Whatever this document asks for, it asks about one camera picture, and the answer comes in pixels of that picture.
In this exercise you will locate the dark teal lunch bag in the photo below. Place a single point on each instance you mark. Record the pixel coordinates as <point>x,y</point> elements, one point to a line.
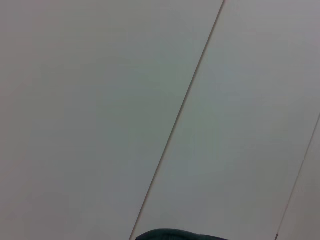
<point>175,235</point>

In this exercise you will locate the white panel cabinet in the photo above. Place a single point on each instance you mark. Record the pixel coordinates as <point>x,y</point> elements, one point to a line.
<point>100,100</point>

